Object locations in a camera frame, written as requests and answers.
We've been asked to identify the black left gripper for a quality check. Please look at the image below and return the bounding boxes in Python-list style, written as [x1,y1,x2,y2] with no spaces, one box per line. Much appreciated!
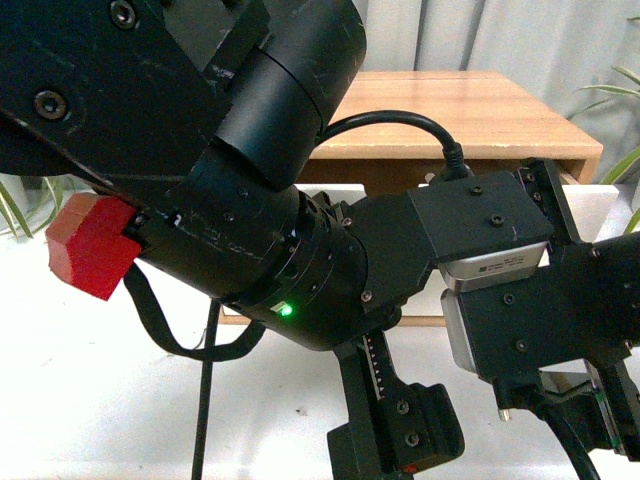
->
[298,172,552,479]

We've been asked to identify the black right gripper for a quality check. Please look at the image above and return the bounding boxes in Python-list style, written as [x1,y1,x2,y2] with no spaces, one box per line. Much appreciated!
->
[458,233,639,461]

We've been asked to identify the wooden drawer cabinet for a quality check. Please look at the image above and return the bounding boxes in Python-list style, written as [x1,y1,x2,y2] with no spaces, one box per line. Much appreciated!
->
[298,71,612,241]

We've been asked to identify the green spider plant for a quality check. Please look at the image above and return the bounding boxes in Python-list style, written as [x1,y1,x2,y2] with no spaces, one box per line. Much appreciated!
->
[571,64,640,236]

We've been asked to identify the white side table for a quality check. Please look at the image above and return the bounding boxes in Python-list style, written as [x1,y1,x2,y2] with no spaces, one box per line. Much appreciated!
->
[1,238,575,479]

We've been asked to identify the red plastic block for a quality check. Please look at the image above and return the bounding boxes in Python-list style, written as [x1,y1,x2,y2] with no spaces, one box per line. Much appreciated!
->
[45,192,141,300]

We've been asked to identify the green plant at left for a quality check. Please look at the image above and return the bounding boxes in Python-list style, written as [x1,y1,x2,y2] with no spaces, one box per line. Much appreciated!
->
[1,174,76,239]

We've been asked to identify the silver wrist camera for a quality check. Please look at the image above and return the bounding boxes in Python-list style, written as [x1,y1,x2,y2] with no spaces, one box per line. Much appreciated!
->
[441,289,477,374]
[438,242,547,292]

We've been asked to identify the black lower camera cable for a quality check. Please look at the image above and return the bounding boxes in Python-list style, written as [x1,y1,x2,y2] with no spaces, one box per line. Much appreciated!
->
[542,404,604,480]

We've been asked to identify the black camera cable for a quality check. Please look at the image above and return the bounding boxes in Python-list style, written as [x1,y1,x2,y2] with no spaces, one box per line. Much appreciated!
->
[542,404,604,480]
[317,111,473,184]

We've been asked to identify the black hanging cable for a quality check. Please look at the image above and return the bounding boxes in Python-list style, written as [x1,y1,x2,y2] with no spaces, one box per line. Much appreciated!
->
[189,295,221,480]

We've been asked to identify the black flat ribbon cable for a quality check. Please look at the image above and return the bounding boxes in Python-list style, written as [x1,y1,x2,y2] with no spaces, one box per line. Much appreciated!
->
[122,264,267,362]

